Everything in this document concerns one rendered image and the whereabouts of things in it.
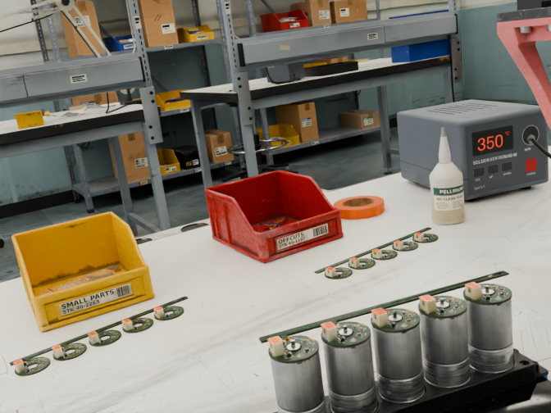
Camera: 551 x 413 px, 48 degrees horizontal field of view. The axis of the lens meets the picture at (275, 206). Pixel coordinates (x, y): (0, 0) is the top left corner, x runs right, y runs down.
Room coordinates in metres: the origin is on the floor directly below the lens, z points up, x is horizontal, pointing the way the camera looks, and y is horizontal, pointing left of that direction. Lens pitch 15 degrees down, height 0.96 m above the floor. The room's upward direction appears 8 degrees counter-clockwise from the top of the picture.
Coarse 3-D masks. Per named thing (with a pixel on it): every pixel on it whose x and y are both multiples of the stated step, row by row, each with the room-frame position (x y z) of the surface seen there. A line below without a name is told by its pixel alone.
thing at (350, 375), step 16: (336, 352) 0.27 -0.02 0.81; (352, 352) 0.27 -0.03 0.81; (368, 352) 0.27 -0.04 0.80; (336, 368) 0.27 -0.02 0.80; (352, 368) 0.27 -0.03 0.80; (368, 368) 0.27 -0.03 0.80; (336, 384) 0.27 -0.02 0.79; (352, 384) 0.27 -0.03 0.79; (368, 384) 0.27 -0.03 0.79; (336, 400) 0.27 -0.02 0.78; (352, 400) 0.27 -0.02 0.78; (368, 400) 0.27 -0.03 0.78
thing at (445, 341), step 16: (448, 304) 0.29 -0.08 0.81; (432, 320) 0.29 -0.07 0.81; (448, 320) 0.28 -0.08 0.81; (464, 320) 0.29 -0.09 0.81; (432, 336) 0.29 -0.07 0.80; (448, 336) 0.28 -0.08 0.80; (464, 336) 0.29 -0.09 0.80; (432, 352) 0.29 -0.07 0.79; (448, 352) 0.28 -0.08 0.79; (464, 352) 0.29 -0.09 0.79; (432, 368) 0.29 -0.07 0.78; (448, 368) 0.28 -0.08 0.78; (464, 368) 0.28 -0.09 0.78; (432, 384) 0.29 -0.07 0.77; (448, 384) 0.28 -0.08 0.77; (464, 384) 0.28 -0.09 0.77
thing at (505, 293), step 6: (492, 288) 0.31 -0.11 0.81; (498, 288) 0.31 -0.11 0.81; (504, 288) 0.31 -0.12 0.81; (498, 294) 0.30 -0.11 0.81; (504, 294) 0.30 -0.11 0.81; (510, 294) 0.30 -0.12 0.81; (468, 300) 0.30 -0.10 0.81; (474, 300) 0.30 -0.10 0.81; (480, 300) 0.30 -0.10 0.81; (486, 300) 0.29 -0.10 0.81; (492, 300) 0.29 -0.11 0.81; (498, 300) 0.29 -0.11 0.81; (504, 300) 0.29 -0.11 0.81
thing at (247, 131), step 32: (224, 0) 2.80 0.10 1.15; (320, 32) 3.02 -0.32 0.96; (384, 64) 3.40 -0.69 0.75; (416, 64) 3.28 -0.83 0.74; (448, 64) 3.43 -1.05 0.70; (192, 96) 3.24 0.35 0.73; (224, 96) 2.89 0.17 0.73; (256, 96) 2.84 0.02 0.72; (288, 96) 2.96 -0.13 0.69; (320, 96) 3.04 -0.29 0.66; (384, 96) 3.97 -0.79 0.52; (448, 96) 3.43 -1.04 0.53; (384, 128) 3.96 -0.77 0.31; (256, 160) 2.85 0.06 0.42; (384, 160) 3.98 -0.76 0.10
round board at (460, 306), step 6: (438, 300) 0.30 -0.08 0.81; (444, 300) 0.30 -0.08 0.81; (450, 300) 0.30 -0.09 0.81; (456, 300) 0.30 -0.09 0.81; (462, 300) 0.30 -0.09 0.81; (450, 306) 0.29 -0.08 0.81; (456, 306) 0.29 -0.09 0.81; (462, 306) 0.29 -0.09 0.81; (426, 312) 0.29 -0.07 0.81; (432, 312) 0.29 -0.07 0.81; (438, 312) 0.29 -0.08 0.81; (444, 312) 0.29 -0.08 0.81; (456, 312) 0.29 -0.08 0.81; (462, 312) 0.29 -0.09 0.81
